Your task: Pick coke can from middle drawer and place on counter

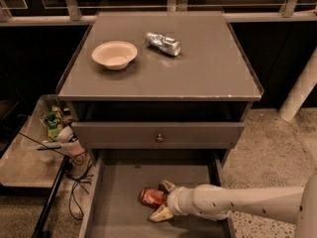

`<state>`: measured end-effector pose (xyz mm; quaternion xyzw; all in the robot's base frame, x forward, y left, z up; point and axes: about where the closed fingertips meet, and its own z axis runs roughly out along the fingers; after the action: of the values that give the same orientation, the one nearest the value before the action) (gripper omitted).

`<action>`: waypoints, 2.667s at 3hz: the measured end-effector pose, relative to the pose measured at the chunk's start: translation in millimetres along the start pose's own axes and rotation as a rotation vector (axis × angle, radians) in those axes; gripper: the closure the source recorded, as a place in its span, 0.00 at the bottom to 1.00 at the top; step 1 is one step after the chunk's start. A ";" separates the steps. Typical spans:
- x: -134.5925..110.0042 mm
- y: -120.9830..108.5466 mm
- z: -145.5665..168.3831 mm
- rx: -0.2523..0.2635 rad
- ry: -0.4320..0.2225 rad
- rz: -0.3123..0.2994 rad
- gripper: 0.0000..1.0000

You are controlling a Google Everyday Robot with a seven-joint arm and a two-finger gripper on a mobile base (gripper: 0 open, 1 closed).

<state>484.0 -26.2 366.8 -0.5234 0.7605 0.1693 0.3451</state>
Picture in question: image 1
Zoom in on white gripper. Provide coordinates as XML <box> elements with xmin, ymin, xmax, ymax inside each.
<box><xmin>150</xmin><ymin>180</ymin><xmax>195</xmax><ymax>222</ymax></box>

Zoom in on red coke can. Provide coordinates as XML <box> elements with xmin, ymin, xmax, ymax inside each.
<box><xmin>140</xmin><ymin>187</ymin><xmax>167</xmax><ymax>208</ymax></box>

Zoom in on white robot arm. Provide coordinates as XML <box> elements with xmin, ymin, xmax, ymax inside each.
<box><xmin>151</xmin><ymin>55</ymin><xmax>317</xmax><ymax>238</ymax></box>

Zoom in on open middle drawer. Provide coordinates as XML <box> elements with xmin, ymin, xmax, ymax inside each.
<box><xmin>79</xmin><ymin>150</ymin><xmax>236</xmax><ymax>238</ymax></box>

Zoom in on top drawer with knob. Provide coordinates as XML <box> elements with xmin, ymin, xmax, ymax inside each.
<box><xmin>72</xmin><ymin>122</ymin><xmax>244</xmax><ymax>149</ymax></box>

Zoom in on grey drawer cabinet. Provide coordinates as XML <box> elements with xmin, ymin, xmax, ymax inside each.
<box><xmin>54</xmin><ymin>11</ymin><xmax>264</xmax><ymax>171</ymax></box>

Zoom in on crushed silver can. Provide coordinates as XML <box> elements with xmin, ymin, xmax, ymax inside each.
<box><xmin>145</xmin><ymin>32</ymin><xmax>181</xmax><ymax>57</ymax></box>

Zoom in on white cup in bin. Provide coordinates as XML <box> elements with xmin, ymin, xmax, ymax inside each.
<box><xmin>56</xmin><ymin>126</ymin><xmax>73</xmax><ymax>143</ymax></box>

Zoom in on green snack bag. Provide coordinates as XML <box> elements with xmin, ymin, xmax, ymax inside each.
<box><xmin>41</xmin><ymin>106</ymin><xmax>64</xmax><ymax>142</ymax></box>

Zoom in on white paper bowl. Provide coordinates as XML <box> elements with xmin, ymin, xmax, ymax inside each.
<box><xmin>91</xmin><ymin>41</ymin><xmax>138</xmax><ymax>70</ymax></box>

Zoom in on black cables on floor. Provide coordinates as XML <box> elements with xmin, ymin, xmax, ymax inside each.
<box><xmin>63</xmin><ymin>151</ymin><xmax>95</xmax><ymax>221</ymax></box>

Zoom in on metal railing frame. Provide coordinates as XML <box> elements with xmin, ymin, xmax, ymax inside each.
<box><xmin>0</xmin><ymin>0</ymin><xmax>317</xmax><ymax>26</ymax></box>

